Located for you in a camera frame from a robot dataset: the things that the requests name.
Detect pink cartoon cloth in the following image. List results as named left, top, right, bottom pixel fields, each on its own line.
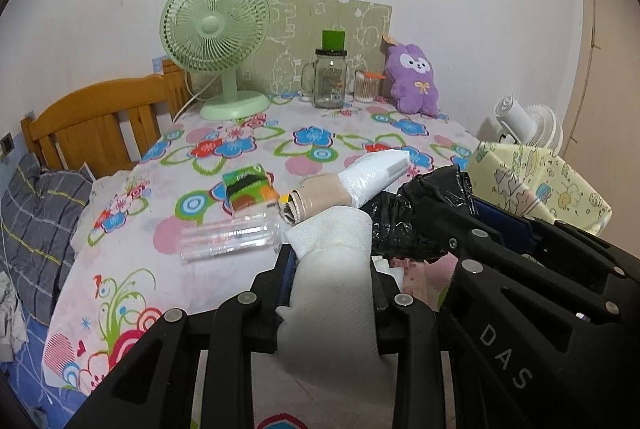
left=372, top=253, right=458, bottom=312

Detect yellow cartoon fabric storage box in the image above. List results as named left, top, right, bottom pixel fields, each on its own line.
left=466, top=142, right=612, bottom=236

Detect white towel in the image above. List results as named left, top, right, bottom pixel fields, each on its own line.
left=277, top=206, right=396, bottom=402

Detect black plastic bag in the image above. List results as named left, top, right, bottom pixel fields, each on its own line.
left=361, top=164, right=476, bottom=263

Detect beige socks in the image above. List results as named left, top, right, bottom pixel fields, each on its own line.
left=279, top=173, right=352, bottom=225

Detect white standing fan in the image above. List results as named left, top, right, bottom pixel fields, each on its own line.
left=477, top=95, right=563, bottom=155

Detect beige wardrobe door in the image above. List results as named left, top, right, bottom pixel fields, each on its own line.
left=562, top=0, right=639, bottom=256

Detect floral tablecloth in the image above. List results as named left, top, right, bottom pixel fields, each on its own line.
left=41, top=92, right=482, bottom=429

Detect green orange tissue pack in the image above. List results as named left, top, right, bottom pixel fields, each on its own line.
left=222, top=164, right=279, bottom=213

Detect grey plaid pillow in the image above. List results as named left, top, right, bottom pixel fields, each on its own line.
left=1, top=152, right=92, bottom=325

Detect purple plush bunny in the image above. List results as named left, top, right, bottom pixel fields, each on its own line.
left=385, top=42, right=439, bottom=118

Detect toothpick jar orange lid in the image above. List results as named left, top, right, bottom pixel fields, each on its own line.
left=354, top=69, right=385, bottom=103

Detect glass mason jar mug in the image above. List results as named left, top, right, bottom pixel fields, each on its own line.
left=300, top=48, right=347, bottom=109

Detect green cup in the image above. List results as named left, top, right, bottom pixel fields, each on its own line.
left=321, top=29, right=346, bottom=52

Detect green patterned board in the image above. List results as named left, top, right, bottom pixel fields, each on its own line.
left=191, top=0, right=394, bottom=103

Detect green desk fan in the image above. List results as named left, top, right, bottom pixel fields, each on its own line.
left=160, top=0, right=270, bottom=121

